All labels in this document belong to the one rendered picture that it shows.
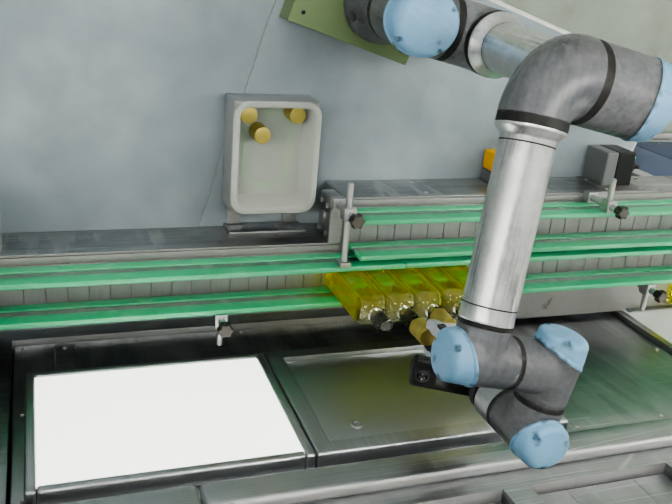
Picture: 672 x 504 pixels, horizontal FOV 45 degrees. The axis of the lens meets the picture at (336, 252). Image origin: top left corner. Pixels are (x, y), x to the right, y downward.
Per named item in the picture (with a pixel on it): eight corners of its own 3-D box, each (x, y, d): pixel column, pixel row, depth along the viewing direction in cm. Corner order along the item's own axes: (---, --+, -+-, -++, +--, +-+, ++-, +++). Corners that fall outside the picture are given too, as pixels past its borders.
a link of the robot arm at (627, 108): (439, -12, 148) (622, 43, 101) (506, 11, 154) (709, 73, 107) (417, 53, 152) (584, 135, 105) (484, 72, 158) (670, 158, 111)
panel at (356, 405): (25, 387, 143) (24, 511, 114) (24, 372, 142) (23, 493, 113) (474, 345, 174) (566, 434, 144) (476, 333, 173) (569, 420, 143)
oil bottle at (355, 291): (323, 283, 167) (359, 330, 149) (325, 258, 165) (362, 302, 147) (348, 281, 169) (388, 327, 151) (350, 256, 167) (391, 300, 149)
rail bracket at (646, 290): (613, 296, 196) (650, 320, 184) (619, 270, 193) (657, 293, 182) (627, 295, 197) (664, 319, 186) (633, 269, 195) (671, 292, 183)
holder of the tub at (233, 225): (221, 224, 169) (229, 237, 162) (225, 92, 159) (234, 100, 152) (299, 222, 175) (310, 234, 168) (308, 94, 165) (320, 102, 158)
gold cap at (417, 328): (407, 336, 145) (418, 347, 142) (410, 318, 144) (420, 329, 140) (425, 334, 147) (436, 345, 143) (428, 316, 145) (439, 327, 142)
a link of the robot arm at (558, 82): (547, 8, 98) (457, 397, 102) (617, 32, 102) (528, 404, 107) (494, 18, 108) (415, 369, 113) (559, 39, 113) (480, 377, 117)
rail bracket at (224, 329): (201, 327, 162) (214, 359, 150) (202, 295, 160) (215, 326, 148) (221, 325, 163) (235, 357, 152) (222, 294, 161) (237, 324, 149)
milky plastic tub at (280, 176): (221, 201, 167) (230, 215, 159) (225, 92, 159) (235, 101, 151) (302, 199, 173) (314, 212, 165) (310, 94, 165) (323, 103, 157)
